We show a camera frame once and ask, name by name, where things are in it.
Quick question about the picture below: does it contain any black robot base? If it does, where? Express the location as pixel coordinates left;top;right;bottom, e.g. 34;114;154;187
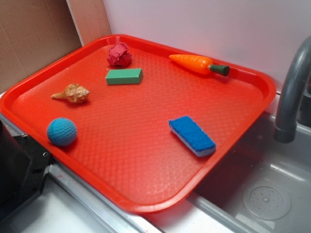
0;122;51;222

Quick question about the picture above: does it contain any tan conch shell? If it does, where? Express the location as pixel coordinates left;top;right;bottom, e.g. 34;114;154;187
51;83;90;104

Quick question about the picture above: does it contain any red plastic tray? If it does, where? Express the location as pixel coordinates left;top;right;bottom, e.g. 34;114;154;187
0;35;276;214

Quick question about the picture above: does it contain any blue white sponge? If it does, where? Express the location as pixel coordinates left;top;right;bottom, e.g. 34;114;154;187
168;116;216;157

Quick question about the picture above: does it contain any green rectangular block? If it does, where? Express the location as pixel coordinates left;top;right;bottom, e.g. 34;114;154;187
105;68;143;85

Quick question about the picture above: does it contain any orange plastic toy carrot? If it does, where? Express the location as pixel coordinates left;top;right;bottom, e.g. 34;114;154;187
169;54;230;77

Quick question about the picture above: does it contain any crumpled red paper ball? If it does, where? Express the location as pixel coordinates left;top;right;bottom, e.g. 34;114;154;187
107;42;132;67

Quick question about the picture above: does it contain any blue dimpled ball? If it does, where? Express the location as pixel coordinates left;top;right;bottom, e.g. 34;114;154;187
47;117;77;147

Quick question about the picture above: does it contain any grey plastic sink basin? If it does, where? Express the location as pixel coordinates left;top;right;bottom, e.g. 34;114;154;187
0;100;311;233

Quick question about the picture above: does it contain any grey faucet spout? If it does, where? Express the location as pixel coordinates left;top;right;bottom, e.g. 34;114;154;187
273;37;311;143

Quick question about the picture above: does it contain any brown cardboard panel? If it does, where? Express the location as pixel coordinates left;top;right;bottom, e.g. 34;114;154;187
0;0;81;92

